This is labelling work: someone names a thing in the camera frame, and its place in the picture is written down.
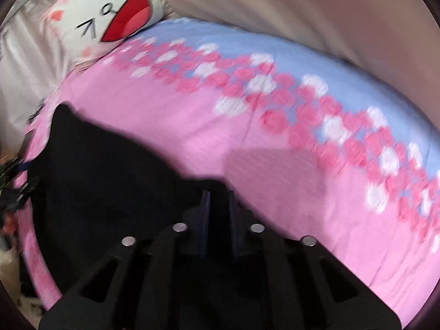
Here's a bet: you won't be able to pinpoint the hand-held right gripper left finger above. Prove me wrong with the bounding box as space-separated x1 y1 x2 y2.
39 190 211 330

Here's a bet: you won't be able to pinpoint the pink floral blanket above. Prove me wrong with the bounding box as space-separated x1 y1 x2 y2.
14 17 440 330

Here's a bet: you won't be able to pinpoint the beige cloth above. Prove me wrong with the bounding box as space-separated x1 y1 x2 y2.
141 0 440 86

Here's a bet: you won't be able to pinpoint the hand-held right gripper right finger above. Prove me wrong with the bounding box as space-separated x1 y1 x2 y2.
228 192 403 330

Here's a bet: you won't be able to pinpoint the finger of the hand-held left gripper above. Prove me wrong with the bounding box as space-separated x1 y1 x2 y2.
0 156 32 183
0 178 40 214

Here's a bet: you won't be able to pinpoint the cartoon face pillow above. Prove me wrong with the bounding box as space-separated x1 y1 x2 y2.
41 0 172 73

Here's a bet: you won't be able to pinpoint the grey satin cloth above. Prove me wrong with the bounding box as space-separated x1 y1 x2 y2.
0 0 79 141

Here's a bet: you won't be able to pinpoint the black pants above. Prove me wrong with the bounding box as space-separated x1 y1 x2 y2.
17 103 241 317

